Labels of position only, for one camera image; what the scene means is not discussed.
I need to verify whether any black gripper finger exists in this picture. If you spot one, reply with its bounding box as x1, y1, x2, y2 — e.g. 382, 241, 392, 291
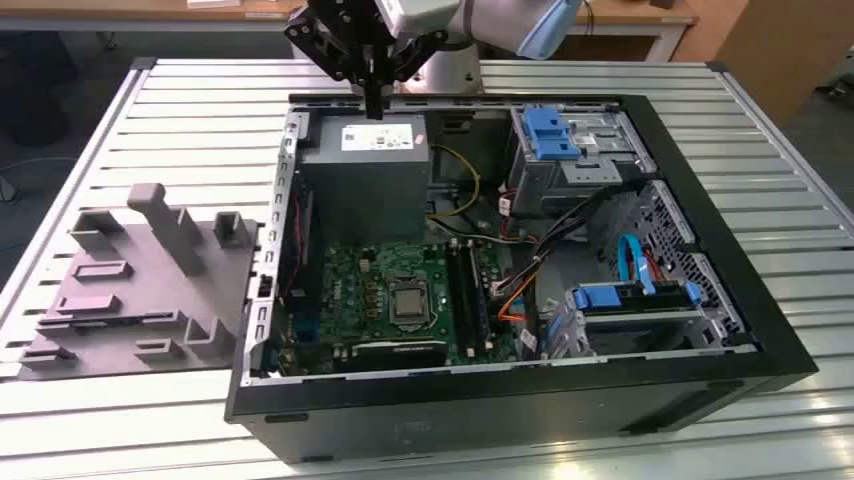
282, 9, 376, 121
373, 29, 449, 121

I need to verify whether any blue plastic drive latch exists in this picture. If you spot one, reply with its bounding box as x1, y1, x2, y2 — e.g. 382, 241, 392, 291
523, 107, 576, 162

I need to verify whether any grey power supply unit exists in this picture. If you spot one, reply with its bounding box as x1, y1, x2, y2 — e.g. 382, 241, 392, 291
296, 113, 432, 246

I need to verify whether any silver drive cage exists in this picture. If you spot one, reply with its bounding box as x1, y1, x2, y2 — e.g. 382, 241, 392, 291
509, 107, 659, 216

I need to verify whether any green motherboard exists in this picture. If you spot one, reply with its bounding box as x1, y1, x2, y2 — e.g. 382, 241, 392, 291
282, 239, 528, 376

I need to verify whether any CPU in metal socket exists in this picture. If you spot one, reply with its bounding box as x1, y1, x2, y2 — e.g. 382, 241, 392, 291
385, 277, 432, 326

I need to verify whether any grey parts rack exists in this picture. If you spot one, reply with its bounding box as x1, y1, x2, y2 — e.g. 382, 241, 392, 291
15, 182, 268, 384

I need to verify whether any hard disk in blue carrier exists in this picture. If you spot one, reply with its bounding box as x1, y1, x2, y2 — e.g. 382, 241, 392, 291
572, 282, 700, 314

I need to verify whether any wooden cabinet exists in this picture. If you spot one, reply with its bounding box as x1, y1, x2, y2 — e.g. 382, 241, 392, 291
709, 0, 854, 126

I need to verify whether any black graphics card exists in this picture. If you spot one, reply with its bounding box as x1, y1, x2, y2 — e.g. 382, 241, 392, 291
332, 339, 448, 374

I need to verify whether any silver disk bay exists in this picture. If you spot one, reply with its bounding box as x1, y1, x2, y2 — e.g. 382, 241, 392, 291
543, 284, 759, 359

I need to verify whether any black open PC case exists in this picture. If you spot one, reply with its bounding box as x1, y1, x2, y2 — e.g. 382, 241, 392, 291
222, 92, 820, 466

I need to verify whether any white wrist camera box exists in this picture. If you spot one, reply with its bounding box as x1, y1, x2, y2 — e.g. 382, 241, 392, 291
372, 0, 462, 40

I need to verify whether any yellow wire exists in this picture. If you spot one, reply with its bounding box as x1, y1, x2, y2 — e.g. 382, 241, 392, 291
428, 143, 482, 220

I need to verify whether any wooden desk white frame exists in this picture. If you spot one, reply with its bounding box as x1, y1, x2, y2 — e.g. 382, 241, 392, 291
0, 0, 700, 64

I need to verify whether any black cable bundle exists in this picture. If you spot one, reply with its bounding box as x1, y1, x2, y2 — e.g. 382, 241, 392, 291
529, 182, 645, 266

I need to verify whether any orange wire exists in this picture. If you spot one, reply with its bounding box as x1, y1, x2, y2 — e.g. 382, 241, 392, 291
496, 277, 539, 324

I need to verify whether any blue flat data wire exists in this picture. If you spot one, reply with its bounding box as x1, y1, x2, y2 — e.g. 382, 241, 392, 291
616, 233, 659, 295

